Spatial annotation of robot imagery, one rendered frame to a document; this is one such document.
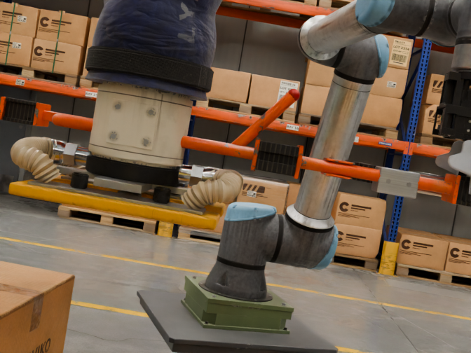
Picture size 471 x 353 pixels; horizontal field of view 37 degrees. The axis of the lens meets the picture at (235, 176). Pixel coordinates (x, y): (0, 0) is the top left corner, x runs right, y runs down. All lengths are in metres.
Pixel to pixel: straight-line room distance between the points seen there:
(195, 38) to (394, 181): 0.42
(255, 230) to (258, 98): 6.44
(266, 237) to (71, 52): 6.91
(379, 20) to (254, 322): 1.03
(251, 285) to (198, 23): 1.05
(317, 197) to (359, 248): 6.57
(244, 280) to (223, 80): 6.50
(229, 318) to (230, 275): 0.13
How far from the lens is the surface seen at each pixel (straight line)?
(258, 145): 1.21
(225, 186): 1.14
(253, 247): 2.06
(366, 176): 1.23
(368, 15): 1.35
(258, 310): 2.05
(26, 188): 1.17
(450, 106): 1.26
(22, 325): 1.30
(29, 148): 1.21
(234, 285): 2.06
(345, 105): 1.95
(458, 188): 1.25
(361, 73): 1.92
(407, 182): 1.24
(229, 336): 1.98
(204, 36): 1.21
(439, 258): 8.83
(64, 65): 8.79
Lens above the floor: 1.29
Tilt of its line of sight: 3 degrees down
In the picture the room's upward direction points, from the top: 10 degrees clockwise
